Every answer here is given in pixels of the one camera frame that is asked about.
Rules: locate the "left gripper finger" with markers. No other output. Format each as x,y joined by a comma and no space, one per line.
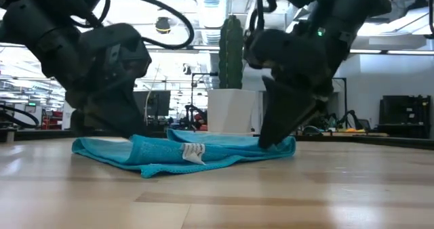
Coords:
77,122
118,117

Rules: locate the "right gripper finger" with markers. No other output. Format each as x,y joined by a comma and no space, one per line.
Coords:
323,105
285,117

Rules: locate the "blue microfiber towel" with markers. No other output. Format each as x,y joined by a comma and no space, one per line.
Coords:
162,152

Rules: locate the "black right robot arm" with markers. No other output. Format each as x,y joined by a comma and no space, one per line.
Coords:
342,9

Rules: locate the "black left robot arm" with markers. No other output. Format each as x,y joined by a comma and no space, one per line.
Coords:
37,25

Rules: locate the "black background robot arm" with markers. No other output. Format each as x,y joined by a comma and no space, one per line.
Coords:
195,115
349,119

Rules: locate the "dark background monitor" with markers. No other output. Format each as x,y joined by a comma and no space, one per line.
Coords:
156,103

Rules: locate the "white hexagonal plant pot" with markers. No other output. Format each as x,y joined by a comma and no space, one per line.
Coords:
230,110

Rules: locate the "green cactus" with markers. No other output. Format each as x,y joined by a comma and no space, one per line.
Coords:
231,53

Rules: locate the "black shelf unit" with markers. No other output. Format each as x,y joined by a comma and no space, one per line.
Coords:
405,112

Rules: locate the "black gantry frame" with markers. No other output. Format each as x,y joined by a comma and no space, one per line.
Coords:
203,74
342,86

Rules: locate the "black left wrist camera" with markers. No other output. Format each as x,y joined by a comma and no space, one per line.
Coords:
129,56

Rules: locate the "black aluminium table frame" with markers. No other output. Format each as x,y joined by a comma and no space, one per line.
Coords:
34,134

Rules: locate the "black ceiling camera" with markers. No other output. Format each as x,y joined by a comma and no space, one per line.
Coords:
162,25

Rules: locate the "silver ceiling duct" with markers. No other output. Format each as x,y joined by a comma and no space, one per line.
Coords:
212,15

